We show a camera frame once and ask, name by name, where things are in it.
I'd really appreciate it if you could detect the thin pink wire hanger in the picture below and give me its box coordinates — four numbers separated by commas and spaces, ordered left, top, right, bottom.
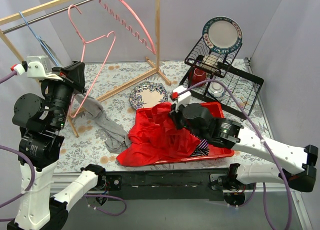
67, 4, 117, 118

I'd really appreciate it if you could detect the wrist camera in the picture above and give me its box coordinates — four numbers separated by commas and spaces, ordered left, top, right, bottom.
170, 85, 192, 113
10, 55, 63, 81

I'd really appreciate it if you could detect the cream ceramic cup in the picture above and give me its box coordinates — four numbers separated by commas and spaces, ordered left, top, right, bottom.
202, 55, 221, 69

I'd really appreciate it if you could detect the black white striped tank top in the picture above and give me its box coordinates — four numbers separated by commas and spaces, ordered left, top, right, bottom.
191, 140, 209, 157

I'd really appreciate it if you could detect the red plastic tray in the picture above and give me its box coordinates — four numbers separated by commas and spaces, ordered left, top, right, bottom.
136, 102, 235, 166

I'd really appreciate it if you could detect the thick pink plastic hanger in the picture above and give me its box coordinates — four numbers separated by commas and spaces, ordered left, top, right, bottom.
98, 0, 157, 55

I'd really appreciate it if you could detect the wooden clothes rack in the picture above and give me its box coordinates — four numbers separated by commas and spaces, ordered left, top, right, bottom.
0, 0, 172, 138

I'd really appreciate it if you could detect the green rimmed white plate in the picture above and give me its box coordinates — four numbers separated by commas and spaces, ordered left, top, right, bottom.
202, 16, 243, 54

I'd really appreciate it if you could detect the black base frame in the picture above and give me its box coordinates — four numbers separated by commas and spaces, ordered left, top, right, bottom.
84, 169, 253, 207

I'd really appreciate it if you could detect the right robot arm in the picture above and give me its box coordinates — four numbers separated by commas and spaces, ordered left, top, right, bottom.
169, 103, 318, 193

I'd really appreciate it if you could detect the floral table mat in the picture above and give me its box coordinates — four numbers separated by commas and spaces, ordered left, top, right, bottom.
55, 61, 266, 174

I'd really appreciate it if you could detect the blue floral plate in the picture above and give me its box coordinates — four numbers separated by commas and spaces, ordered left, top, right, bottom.
129, 82, 169, 110

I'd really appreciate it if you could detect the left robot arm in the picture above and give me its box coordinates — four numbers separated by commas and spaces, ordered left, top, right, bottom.
7, 61, 107, 230

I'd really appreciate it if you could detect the blue wire hanger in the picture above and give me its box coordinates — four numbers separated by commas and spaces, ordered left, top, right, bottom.
18, 11, 62, 67

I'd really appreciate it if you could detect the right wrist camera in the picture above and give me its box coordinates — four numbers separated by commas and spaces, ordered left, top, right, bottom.
170, 85, 192, 113

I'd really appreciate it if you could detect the grey tank top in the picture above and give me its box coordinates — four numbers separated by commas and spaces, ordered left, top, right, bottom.
75, 94, 132, 154

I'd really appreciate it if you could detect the red tank top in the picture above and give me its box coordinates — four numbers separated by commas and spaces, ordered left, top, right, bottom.
116, 102, 201, 167

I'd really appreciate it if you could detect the blue white small bowl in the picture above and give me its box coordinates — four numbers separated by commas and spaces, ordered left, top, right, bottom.
208, 82, 225, 100

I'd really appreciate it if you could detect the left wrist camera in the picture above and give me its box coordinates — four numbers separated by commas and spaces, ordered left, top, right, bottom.
10, 55, 63, 81

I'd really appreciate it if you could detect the black wire dish rack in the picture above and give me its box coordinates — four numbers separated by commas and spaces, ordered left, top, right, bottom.
179, 37, 264, 120

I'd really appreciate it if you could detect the red bowl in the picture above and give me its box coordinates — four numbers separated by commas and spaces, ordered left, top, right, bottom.
188, 68, 207, 86

